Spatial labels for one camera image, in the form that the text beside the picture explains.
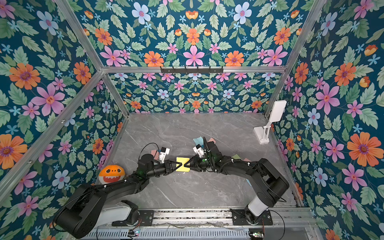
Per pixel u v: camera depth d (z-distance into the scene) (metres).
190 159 0.78
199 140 1.04
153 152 0.99
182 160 0.82
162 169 0.75
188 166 0.79
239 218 0.73
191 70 0.93
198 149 0.82
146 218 0.73
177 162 0.80
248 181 0.55
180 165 0.80
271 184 0.47
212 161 0.70
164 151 0.79
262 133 1.04
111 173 0.80
